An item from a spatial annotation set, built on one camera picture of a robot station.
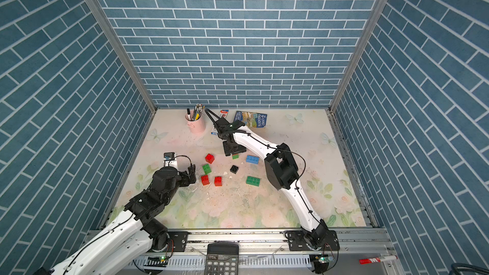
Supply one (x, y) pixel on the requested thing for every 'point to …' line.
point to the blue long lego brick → (252, 159)
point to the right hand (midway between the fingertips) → (234, 152)
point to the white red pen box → (223, 113)
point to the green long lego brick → (254, 181)
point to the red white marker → (365, 261)
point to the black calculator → (222, 259)
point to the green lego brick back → (235, 156)
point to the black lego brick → (234, 169)
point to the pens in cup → (197, 112)
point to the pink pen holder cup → (197, 126)
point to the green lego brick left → (206, 169)
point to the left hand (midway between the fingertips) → (190, 167)
